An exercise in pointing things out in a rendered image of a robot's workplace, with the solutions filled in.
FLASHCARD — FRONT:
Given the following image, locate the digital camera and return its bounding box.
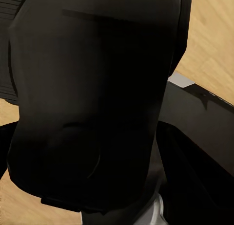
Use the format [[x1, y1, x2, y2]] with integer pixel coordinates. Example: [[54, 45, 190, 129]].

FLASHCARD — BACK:
[[0, 0, 192, 216]]

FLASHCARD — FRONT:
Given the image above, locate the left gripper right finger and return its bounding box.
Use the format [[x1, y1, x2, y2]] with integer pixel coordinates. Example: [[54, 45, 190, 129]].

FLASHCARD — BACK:
[[155, 121, 234, 225]]

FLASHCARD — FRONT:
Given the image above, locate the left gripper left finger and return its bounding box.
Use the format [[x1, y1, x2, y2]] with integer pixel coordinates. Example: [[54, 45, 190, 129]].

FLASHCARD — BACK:
[[0, 121, 18, 179]]

